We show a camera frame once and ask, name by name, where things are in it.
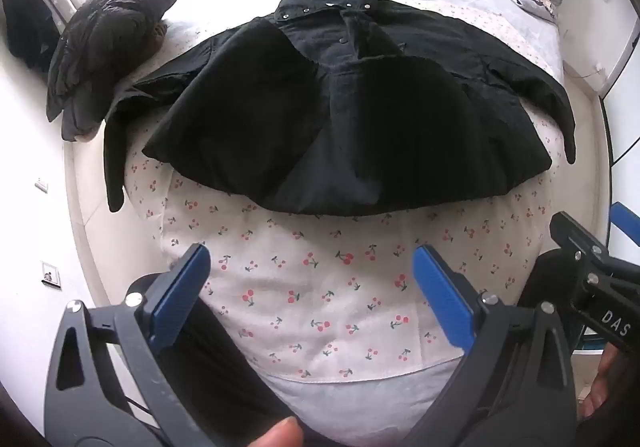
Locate person's left hand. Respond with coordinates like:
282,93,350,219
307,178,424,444
249,416,304,447

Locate dark hanging clothes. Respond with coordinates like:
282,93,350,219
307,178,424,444
0,0,62,74

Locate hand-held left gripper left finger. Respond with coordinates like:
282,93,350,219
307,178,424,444
44,243,211,447

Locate dark grey puffer jacket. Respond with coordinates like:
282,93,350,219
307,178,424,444
46,0,179,142

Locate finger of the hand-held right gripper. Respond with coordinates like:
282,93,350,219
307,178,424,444
549,211,640,288
609,201,640,249

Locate black cable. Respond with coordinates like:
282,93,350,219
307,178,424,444
611,134,640,168

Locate brown cloth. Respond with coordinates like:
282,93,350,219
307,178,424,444
145,21,169,54

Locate person's black pants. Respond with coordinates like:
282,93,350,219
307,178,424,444
122,249,608,447

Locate wall socket with picture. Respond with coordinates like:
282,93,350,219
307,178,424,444
41,260,64,289

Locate black jacket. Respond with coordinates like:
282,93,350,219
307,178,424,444
103,0,577,216

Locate person's right hand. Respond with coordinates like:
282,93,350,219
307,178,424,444
581,341,640,420

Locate cherry print bed sheet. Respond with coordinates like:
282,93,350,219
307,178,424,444
115,0,566,384

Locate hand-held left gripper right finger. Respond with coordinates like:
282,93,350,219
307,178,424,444
400,244,579,447

